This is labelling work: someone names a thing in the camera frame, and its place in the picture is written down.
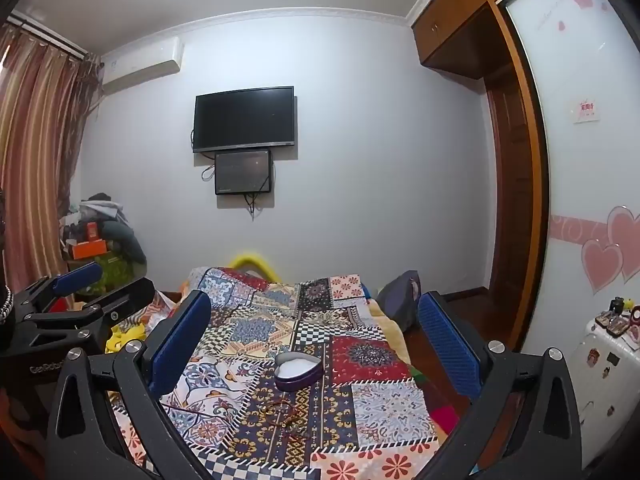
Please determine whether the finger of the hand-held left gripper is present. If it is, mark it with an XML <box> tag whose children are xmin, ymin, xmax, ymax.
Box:
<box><xmin>22</xmin><ymin>276</ymin><xmax>157</xmax><ymax>346</ymax></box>
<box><xmin>9</xmin><ymin>261</ymin><xmax>104</xmax><ymax>321</ymax></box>

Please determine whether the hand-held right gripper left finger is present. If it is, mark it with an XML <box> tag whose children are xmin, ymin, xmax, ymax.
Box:
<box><xmin>45</xmin><ymin>290</ymin><xmax>221</xmax><ymax>480</ymax></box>

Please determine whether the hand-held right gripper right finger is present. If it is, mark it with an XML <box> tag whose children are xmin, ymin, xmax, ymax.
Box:
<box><xmin>417</xmin><ymin>290</ymin><xmax>586</xmax><ymax>480</ymax></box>

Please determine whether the purple heart-shaped tin box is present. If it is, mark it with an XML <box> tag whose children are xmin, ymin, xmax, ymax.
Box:
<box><xmin>273</xmin><ymin>351</ymin><xmax>325</xmax><ymax>392</ymax></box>

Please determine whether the green printed bag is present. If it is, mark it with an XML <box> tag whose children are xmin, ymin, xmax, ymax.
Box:
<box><xmin>75</xmin><ymin>255</ymin><xmax>134</xmax><ymax>297</ymax></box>

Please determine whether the orange box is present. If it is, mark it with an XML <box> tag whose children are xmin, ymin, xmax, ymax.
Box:
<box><xmin>67</xmin><ymin>240</ymin><xmax>109</xmax><ymax>261</ymax></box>

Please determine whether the yellow cloth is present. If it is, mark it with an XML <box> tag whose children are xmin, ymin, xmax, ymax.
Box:
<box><xmin>105</xmin><ymin>324</ymin><xmax>147</xmax><ymax>357</ymax></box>

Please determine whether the pile of clothes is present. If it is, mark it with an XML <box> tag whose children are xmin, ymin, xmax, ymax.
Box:
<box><xmin>62</xmin><ymin>192</ymin><xmax>148</xmax><ymax>267</ymax></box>

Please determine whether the grey bag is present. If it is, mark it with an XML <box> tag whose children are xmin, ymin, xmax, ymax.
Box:
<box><xmin>376</xmin><ymin>270</ymin><xmax>423</xmax><ymax>333</ymax></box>

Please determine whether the striped brown curtain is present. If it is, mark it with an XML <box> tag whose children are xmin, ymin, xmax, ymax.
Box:
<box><xmin>0</xmin><ymin>25</ymin><xmax>101</xmax><ymax>291</ymax></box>

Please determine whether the patchwork printed blanket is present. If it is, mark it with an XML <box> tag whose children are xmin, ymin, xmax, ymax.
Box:
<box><xmin>107</xmin><ymin>265</ymin><xmax>463</xmax><ymax>480</ymax></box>

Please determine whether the white suitcase with stickers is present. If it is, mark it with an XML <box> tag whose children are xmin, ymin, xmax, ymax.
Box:
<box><xmin>570</xmin><ymin>317</ymin><xmax>640</xmax><ymax>480</ymax></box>

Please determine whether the makeup palette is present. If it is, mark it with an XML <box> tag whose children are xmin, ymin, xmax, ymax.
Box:
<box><xmin>595</xmin><ymin>309</ymin><xmax>640</xmax><ymax>345</ymax></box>

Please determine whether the white heart-print sliding door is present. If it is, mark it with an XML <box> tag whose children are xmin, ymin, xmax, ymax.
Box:
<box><xmin>502</xmin><ymin>0</ymin><xmax>640</xmax><ymax>356</ymax></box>

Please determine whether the white air conditioner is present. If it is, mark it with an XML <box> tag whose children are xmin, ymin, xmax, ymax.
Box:
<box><xmin>100</xmin><ymin>37</ymin><xmax>185</xmax><ymax>95</ymax></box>

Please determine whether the white and red label sticker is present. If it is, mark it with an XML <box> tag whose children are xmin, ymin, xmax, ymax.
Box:
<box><xmin>570</xmin><ymin>97</ymin><xmax>600</xmax><ymax>124</ymax></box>

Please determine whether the wooden overhead cabinet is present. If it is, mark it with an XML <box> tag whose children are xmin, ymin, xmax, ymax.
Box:
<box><xmin>411</xmin><ymin>0</ymin><xmax>531</xmax><ymax>80</ymax></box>

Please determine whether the yellow foam ring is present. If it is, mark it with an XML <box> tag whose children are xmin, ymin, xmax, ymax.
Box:
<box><xmin>229</xmin><ymin>252</ymin><xmax>281</xmax><ymax>279</ymax></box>

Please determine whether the black monitor cable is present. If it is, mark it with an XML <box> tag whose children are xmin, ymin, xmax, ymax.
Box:
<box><xmin>201</xmin><ymin>164</ymin><xmax>262</xmax><ymax>219</ymax></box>

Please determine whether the small black wall monitor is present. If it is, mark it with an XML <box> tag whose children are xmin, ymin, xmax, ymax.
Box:
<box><xmin>214</xmin><ymin>149</ymin><xmax>273</xmax><ymax>196</ymax></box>

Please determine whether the wooden wardrobe frame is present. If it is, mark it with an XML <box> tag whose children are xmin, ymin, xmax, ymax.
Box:
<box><xmin>487</xmin><ymin>0</ymin><xmax>551</xmax><ymax>356</ymax></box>

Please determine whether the black wall television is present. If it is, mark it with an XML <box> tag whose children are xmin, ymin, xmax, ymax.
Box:
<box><xmin>193</xmin><ymin>86</ymin><xmax>296</xmax><ymax>154</ymax></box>

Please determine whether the curtain rail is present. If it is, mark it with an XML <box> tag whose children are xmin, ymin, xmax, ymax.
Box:
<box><xmin>7</xmin><ymin>10</ymin><xmax>103</xmax><ymax>61</ymax></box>

